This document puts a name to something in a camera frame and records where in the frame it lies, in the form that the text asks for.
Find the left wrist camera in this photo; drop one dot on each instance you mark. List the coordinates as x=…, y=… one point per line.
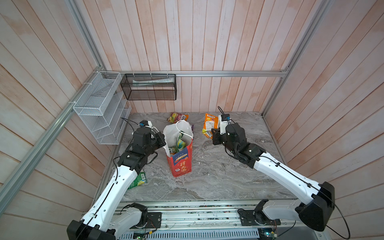
x=146, y=123

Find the orange Fox's fruits candy bag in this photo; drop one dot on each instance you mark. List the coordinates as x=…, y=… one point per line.
x=175, y=117

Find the black mesh basket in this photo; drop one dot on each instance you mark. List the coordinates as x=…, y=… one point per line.
x=149, y=87

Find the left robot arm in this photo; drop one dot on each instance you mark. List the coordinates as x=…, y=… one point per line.
x=98, y=222

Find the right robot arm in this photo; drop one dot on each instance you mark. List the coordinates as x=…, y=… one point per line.
x=314, y=202

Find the orange snack packet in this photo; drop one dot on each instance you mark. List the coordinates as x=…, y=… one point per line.
x=211, y=122

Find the red paper gift bag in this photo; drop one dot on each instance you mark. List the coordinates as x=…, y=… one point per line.
x=179, y=163

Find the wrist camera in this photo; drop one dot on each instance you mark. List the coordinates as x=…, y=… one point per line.
x=146, y=123
x=224, y=121

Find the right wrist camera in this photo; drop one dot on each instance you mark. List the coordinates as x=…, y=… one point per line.
x=224, y=121

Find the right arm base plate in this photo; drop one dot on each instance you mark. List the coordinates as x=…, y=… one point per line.
x=254, y=218

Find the white wire shelf rack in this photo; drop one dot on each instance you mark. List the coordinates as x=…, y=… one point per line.
x=103, y=109

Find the aluminium frame rail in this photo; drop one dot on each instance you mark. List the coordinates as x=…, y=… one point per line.
x=251, y=73

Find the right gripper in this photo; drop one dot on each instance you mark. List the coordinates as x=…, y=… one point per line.
x=216, y=136

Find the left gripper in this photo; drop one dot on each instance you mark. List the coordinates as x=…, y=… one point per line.
x=160, y=138

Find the green lime snack packet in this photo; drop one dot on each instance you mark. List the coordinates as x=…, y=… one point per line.
x=140, y=180

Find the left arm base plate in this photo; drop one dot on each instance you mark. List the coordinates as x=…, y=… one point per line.
x=149, y=220

